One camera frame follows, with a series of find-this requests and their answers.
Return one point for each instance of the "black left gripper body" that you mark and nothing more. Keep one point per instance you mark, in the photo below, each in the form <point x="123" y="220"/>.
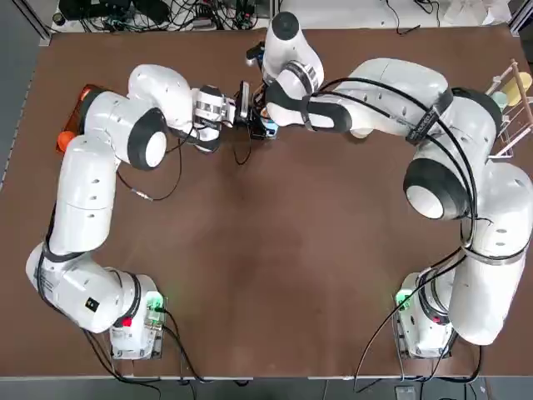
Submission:
<point x="250" y="121"/>

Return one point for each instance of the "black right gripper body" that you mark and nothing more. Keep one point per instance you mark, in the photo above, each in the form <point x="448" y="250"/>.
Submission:
<point x="261" y="91"/>

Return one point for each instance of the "blue plastic cup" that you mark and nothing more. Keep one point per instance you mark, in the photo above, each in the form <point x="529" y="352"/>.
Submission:
<point x="271" y="127"/>

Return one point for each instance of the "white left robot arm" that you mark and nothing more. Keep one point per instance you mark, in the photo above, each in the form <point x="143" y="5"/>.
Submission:
<point x="87" y="200"/>

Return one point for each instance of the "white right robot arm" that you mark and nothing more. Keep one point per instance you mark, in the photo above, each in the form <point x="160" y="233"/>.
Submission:
<point x="491" y="216"/>

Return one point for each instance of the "pale green cup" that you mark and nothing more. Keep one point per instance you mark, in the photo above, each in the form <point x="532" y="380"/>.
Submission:
<point x="501" y="100"/>

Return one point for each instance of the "yellow cup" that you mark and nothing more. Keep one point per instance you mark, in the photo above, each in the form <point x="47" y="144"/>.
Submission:
<point x="525" y="85"/>

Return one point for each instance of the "brown wicker basket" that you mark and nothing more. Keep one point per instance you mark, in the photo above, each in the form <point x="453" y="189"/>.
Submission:
<point x="74" y="112"/>

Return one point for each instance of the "orange fruit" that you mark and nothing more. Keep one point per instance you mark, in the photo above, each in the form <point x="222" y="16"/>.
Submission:
<point x="66" y="141"/>

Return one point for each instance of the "black power supply box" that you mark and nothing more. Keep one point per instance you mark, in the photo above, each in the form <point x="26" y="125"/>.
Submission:
<point x="96" y="6"/>

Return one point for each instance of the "black tape roll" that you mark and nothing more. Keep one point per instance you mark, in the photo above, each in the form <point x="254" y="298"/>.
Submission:
<point x="58" y="18"/>

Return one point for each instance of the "clear plastic bag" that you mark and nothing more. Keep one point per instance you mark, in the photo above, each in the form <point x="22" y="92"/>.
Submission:
<point x="466" y="10"/>

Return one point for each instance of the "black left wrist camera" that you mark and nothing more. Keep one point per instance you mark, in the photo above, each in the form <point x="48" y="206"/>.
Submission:
<point x="243" y="100"/>

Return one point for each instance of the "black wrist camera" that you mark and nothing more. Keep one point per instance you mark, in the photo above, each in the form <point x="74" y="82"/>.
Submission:
<point x="256" y="54"/>
<point x="243" y="100"/>

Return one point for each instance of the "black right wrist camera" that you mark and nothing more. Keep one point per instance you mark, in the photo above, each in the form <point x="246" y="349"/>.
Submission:
<point x="256" y="54"/>

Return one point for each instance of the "aluminium frame post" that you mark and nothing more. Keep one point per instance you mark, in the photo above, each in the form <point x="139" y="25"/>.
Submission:
<point x="522" y="18"/>

